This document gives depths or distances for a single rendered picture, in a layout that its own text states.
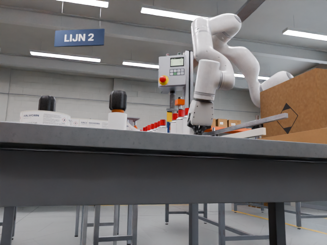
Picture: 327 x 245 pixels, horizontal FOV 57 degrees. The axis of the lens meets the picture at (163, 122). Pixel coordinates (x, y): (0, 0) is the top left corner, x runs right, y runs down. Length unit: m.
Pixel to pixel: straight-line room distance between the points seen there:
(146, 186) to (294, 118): 0.80
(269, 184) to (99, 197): 0.23
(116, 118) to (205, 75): 0.47
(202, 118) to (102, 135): 0.95
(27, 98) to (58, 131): 9.25
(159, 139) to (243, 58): 1.30
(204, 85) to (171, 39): 5.20
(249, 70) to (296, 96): 0.55
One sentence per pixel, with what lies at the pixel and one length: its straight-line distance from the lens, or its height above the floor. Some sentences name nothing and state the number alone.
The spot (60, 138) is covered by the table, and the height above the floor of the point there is 0.82.
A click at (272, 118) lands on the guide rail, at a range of 0.95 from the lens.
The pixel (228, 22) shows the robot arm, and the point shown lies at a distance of 1.57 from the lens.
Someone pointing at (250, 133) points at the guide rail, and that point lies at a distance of 0.90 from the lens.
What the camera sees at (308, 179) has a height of 0.78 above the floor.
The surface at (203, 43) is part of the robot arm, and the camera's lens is 1.35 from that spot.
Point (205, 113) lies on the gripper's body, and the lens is 1.24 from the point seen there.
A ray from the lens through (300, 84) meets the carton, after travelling 1.10.
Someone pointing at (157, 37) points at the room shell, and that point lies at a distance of 6.32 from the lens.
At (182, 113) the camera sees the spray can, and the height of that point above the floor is 1.06.
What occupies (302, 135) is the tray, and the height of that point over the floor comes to 0.86.
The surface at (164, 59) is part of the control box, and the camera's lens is 1.82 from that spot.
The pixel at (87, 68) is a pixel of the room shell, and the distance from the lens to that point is 8.43.
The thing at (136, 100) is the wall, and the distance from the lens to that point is 9.57.
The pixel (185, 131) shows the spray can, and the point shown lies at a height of 0.98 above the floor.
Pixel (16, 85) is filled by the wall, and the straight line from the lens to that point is 9.71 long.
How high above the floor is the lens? 0.78
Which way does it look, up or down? 10 degrees up
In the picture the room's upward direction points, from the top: 1 degrees clockwise
